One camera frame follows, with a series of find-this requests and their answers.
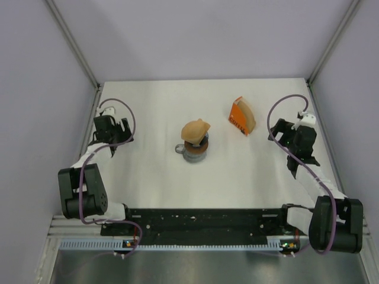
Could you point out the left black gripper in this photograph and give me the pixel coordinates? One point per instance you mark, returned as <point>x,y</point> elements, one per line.
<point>124,134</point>

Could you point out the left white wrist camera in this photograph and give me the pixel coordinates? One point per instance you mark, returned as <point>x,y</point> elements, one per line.
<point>109,110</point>

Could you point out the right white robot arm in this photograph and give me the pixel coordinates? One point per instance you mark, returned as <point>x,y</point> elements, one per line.
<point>335,223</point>

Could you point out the orange coffee filter box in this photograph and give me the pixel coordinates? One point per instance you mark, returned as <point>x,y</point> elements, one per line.
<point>237,118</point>

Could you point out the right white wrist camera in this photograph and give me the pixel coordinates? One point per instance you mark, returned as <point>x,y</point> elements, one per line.
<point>306,119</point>

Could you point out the blue glass dripper cone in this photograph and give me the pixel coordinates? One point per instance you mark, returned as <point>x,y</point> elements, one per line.
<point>203,141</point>

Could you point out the single brown paper filter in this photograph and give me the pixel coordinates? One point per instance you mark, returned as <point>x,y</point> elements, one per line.
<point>194,131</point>

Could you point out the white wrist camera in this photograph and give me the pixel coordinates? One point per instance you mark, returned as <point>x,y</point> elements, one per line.
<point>306,119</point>
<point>109,110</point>

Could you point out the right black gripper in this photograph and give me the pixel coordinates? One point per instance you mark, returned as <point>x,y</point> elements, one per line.
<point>284,127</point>

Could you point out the grey slotted cable duct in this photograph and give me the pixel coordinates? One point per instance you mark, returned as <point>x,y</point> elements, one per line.
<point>126,245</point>

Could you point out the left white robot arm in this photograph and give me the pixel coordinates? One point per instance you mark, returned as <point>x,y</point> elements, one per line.
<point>81,186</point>

